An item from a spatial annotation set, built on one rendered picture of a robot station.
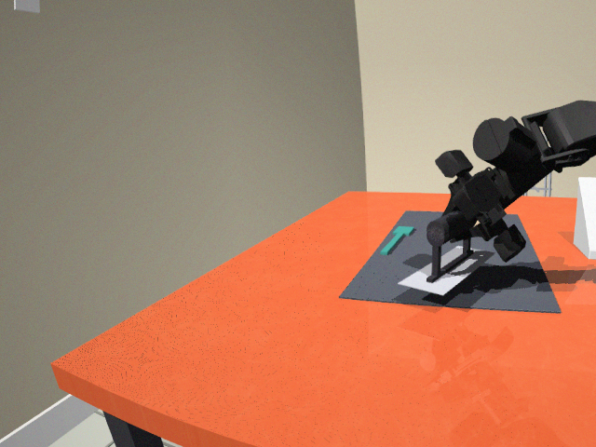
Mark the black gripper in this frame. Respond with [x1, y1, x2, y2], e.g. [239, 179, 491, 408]
[435, 149, 527, 262]

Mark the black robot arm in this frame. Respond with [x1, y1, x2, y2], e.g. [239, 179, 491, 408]
[453, 100, 596, 228]

